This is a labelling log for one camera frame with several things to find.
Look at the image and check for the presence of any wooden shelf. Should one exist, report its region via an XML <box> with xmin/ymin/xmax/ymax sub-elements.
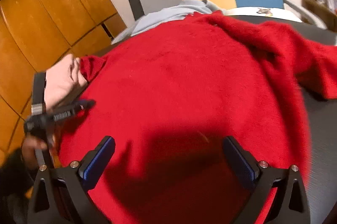
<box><xmin>301</xmin><ymin>0</ymin><xmax>337</xmax><ymax>30</ymax></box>

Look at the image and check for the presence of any person's left hand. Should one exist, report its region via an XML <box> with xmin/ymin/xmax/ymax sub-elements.
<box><xmin>21</xmin><ymin>134</ymin><xmax>56</xmax><ymax>170</ymax></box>

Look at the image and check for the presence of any white printed cloth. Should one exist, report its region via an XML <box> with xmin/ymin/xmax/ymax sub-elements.
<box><xmin>225</xmin><ymin>6</ymin><xmax>303</xmax><ymax>23</ymax></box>

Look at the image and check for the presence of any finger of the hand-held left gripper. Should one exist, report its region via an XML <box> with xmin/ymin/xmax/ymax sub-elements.
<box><xmin>51</xmin><ymin>99</ymin><xmax>96</xmax><ymax>123</ymax></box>
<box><xmin>31</xmin><ymin>72</ymin><xmax>47</xmax><ymax>116</ymax></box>

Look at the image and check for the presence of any light blue garment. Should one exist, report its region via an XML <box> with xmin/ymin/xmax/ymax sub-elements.
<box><xmin>111</xmin><ymin>0</ymin><xmax>227</xmax><ymax>45</ymax></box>

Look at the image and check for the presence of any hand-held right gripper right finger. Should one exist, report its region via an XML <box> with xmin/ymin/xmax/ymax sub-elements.
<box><xmin>222</xmin><ymin>135</ymin><xmax>312</xmax><ymax>224</ymax></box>

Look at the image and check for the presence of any red knitted sweater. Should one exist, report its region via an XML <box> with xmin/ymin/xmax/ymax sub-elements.
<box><xmin>56</xmin><ymin>11</ymin><xmax>337</xmax><ymax>224</ymax></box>

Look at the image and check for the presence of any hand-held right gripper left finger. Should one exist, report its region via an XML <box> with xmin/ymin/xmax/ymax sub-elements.
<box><xmin>26</xmin><ymin>135</ymin><xmax>116</xmax><ymax>224</ymax></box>

